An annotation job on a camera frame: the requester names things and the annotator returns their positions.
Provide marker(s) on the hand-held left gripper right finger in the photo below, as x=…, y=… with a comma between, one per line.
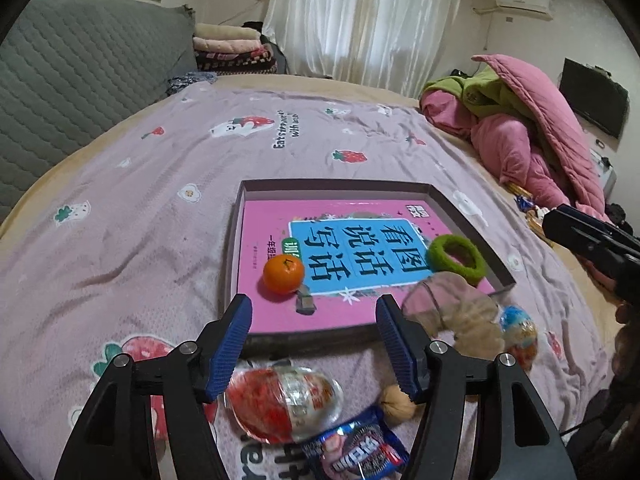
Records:
x=395, y=345

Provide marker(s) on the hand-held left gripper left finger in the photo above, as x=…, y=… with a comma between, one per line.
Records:
x=235, y=340

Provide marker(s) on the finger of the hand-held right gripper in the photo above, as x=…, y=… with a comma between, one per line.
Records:
x=565, y=222

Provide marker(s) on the walnut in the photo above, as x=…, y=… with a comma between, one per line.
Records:
x=395, y=405

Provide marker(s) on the blue toy egg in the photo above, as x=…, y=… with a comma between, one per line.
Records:
x=517, y=330

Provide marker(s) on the shallow dark cardboard box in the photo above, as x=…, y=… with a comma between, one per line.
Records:
x=325, y=191

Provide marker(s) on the yellow biscuit packet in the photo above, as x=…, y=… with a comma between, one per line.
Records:
x=516, y=190
x=537, y=227

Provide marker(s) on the blue candy wrapper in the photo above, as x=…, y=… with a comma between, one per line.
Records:
x=526, y=204

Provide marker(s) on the grey metal case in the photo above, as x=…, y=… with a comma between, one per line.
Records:
x=602, y=167

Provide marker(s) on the red wrapped toy egg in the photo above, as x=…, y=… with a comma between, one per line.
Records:
x=270, y=405

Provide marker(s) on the tangerine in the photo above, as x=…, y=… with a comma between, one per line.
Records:
x=283, y=275

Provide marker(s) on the beige pink hair scrunchie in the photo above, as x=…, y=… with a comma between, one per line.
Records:
x=475, y=320

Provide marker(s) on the pink quilt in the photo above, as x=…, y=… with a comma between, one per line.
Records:
x=520, y=130

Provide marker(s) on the dark clothing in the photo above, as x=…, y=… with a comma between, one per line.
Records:
x=620, y=385

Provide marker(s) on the green hair scrunchie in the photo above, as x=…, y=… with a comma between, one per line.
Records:
x=440, y=245

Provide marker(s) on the pink children's book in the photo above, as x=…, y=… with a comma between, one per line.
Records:
x=270, y=230

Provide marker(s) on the blue snack packet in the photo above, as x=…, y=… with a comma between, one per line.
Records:
x=350, y=455

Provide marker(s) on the black television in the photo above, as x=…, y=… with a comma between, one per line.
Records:
x=592, y=95

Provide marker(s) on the green cloth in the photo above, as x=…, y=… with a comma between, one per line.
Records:
x=480, y=95

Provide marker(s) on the white air conditioner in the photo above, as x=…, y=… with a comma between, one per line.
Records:
x=524, y=4

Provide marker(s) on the dark patterned cloth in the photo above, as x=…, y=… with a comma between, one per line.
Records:
x=192, y=81

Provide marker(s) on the folded dark checkered blanket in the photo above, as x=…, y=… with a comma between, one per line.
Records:
x=235, y=63

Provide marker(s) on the white sheer curtain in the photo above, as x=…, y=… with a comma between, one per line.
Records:
x=365, y=25

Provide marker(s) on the folded pink blanket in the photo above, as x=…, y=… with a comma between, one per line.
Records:
x=230, y=46

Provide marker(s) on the grey quilted headboard cover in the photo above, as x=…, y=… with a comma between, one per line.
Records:
x=75, y=85

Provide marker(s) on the folded beige blanket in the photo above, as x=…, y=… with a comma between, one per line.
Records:
x=225, y=31

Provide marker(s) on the black bag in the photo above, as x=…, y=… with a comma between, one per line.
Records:
x=255, y=27

